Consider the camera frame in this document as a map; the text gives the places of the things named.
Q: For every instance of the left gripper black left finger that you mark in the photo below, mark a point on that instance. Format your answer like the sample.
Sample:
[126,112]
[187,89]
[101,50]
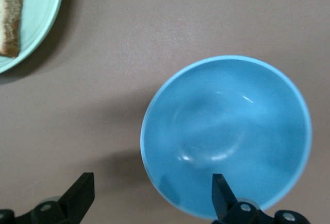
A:
[74,200]

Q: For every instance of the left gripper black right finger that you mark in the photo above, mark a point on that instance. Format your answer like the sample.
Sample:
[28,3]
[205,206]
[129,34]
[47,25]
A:
[224,203]

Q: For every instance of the blue bowl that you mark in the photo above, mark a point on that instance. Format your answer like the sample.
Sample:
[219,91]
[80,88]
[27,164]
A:
[219,121]

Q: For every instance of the bread slice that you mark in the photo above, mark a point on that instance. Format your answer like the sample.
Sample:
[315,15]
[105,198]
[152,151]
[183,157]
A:
[10,28]

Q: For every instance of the light green plate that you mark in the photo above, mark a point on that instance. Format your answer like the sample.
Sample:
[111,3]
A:
[38,15]

